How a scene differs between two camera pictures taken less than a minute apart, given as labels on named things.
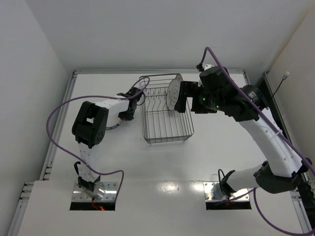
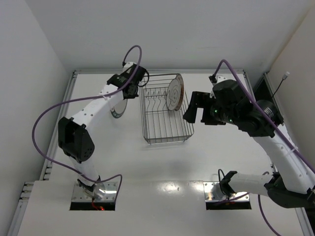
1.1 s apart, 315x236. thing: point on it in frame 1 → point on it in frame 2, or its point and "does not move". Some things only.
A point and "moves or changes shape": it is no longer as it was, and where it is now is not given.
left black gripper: x=133 y=103 → x=133 y=90
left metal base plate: x=79 y=194 does not move
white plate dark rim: x=173 y=93 does not move
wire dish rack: x=160 y=124 does not move
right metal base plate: x=213 y=192 does not move
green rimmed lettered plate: x=113 y=121 moves or changes shape
